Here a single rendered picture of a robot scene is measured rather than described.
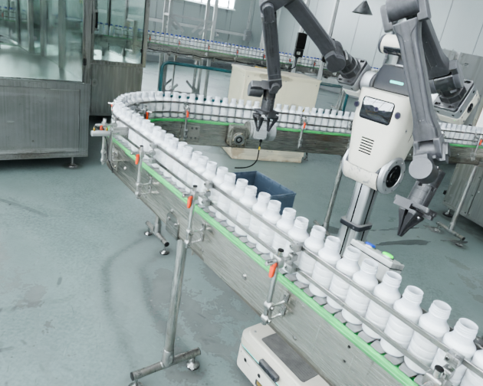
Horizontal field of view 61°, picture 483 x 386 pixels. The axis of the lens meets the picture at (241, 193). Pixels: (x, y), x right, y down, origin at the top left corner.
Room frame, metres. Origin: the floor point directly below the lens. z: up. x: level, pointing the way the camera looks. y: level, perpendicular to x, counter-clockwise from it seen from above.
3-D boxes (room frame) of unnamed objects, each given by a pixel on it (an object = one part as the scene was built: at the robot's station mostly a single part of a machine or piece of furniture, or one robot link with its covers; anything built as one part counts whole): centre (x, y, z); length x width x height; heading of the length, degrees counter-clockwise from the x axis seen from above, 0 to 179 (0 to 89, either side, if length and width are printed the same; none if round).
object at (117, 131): (1.95, 0.68, 0.96); 0.23 x 0.10 x 0.27; 130
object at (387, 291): (0.82, -0.38, 1.08); 0.06 x 0.06 x 0.17
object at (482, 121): (4.45, -2.42, 1.22); 0.23 x 0.04 x 0.32; 22
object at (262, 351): (1.65, -0.51, 0.24); 0.68 x 0.53 x 0.41; 130
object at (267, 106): (1.86, -0.05, 1.33); 0.10 x 0.07 x 0.07; 129
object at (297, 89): (5.80, -0.17, 0.59); 1.10 x 0.62 x 1.18; 112
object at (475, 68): (7.52, -3.36, 0.96); 0.82 x 0.50 x 1.91; 112
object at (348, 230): (1.66, -0.52, 0.74); 0.11 x 0.11 x 0.40; 40
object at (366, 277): (0.86, -0.33, 1.08); 0.06 x 0.06 x 0.17
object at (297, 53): (7.57, -0.54, 1.55); 0.17 x 0.15 x 0.42; 112
